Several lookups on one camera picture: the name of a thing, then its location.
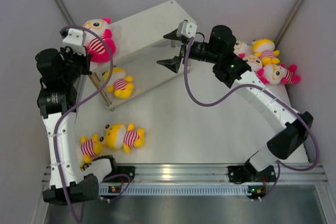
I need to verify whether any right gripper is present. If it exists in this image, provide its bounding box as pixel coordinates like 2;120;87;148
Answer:
157;28;221;73

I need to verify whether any pink plush toy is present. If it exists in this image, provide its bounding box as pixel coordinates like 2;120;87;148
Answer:
84;17;117;63
242;55;263;76
257;63;301;85
234;40;250;58

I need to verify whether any yellow plush toy floor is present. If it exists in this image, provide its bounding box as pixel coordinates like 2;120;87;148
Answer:
104;123;145;153

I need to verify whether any yellow plush toy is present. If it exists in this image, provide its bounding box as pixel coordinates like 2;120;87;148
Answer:
80;133;104;169
104;66;134;100

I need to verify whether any yellow plush toy corner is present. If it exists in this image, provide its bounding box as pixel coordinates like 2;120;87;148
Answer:
251;38;280;66

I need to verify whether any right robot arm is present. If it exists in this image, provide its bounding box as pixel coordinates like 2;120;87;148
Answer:
157;20;313;183

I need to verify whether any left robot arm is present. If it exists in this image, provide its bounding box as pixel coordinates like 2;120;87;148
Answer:
35;46;119;205

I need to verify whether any white two-tier shelf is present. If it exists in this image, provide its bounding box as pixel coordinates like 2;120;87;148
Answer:
86;0;197;112

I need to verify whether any yellow plush toy on shelf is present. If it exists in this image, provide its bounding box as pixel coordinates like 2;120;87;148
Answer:
104;66;134;100

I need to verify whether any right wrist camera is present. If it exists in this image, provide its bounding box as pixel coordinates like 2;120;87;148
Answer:
176;20;197;39

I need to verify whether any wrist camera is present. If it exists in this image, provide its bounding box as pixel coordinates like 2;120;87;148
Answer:
176;20;197;39
62;28;86;50

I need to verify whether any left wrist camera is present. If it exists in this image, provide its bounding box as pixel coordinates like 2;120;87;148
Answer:
62;28;86;50

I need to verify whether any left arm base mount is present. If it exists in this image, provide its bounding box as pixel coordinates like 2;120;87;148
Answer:
108;165;135;183

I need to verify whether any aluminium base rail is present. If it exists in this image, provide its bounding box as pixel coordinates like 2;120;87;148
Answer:
41;163;329;196

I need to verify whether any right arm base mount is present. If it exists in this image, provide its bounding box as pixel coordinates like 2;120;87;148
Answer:
227;164;276;184

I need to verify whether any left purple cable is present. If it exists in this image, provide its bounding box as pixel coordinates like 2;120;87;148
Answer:
52;24;132;223

